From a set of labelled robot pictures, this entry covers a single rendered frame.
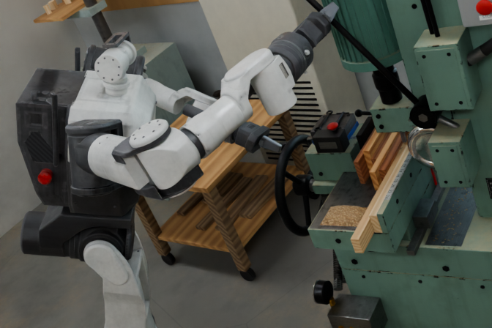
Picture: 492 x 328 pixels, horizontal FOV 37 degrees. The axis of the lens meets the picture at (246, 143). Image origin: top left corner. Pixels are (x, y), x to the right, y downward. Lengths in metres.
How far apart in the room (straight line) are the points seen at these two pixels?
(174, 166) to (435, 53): 0.55
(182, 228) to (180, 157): 2.07
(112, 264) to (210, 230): 1.38
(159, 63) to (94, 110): 2.24
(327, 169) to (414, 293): 0.38
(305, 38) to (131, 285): 0.83
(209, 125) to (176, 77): 2.66
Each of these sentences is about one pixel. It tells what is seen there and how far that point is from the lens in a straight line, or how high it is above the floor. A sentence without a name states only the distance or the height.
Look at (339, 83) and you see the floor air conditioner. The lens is 3.45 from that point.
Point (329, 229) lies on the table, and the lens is 1.75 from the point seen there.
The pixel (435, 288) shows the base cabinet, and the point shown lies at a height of 0.67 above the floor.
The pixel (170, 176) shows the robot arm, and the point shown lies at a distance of 1.33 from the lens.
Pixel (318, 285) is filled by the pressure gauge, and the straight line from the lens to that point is 1.94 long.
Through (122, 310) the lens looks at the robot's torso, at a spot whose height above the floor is 0.76.
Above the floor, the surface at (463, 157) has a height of 1.04.
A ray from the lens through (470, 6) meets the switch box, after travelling 1.45.
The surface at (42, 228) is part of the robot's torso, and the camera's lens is 1.93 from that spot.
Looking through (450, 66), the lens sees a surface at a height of 1.25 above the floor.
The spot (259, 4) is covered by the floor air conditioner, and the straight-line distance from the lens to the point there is 3.27.
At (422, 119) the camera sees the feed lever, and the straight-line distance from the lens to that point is 1.62.
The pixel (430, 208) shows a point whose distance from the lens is 1.80.
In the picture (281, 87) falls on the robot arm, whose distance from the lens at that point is 1.42.
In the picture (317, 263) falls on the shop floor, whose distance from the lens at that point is 3.14.
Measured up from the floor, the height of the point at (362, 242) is 0.92.
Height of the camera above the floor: 1.92
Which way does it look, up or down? 27 degrees down
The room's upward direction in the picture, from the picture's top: 23 degrees counter-clockwise
